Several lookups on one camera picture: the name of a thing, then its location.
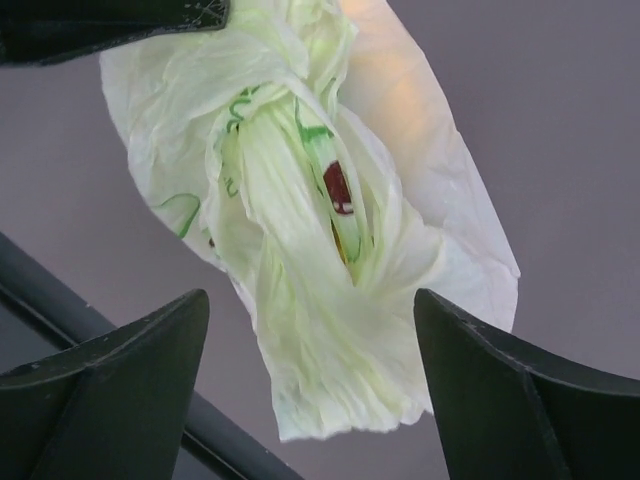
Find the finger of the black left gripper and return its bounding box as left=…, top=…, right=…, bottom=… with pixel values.
left=1, top=0, right=232, bottom=68

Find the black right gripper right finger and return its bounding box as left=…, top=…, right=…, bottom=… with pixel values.
left=414, top=290, right=639, bottom=479

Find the light green plastic bag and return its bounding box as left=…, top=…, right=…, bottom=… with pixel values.
left=100, top=1, right=520, bottom=441

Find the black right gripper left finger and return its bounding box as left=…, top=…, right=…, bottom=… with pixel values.
left=1, top=290, right=209, bottom=479

